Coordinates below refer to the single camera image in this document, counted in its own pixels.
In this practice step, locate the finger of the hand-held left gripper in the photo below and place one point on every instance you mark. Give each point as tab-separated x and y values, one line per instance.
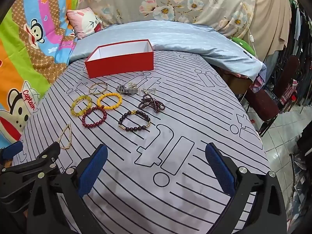
46	154
14	149

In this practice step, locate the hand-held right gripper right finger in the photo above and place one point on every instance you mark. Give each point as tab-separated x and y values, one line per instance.
219	168

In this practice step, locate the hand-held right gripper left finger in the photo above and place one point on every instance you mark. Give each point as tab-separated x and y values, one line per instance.
93	170

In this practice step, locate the gold bangle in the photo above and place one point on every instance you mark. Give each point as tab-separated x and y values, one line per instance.
89	89

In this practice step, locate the silver wristwatch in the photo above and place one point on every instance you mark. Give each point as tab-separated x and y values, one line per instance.
124	89

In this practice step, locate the red cardboard box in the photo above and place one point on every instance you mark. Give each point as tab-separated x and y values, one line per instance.
117	65

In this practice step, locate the grey striped bed sheet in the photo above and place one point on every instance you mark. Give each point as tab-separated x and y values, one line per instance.
195	102

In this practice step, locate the dark red padded chair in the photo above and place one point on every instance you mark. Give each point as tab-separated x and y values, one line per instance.
263	107

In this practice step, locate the plastic wrapped packages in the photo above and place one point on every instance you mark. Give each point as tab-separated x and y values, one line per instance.
299	175

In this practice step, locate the silver dangle earring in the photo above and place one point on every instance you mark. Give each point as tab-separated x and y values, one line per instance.
147	91
131	84

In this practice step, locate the colourful monkey cartoon blanket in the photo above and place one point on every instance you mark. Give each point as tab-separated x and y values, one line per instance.
29	53

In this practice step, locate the red plaid garment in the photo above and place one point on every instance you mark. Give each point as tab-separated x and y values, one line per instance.
290	92

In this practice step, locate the pink cat pillow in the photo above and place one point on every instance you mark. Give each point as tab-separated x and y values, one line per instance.
84	22

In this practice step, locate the rack of hanging clothes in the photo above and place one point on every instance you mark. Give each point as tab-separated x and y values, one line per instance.
302	53

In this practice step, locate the light blue satin blanket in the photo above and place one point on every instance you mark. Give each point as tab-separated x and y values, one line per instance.
170	33

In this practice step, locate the beige curtain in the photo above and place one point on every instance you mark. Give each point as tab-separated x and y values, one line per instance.
270	17

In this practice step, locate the grey floral blanket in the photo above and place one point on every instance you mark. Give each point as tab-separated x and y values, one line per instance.
146	0

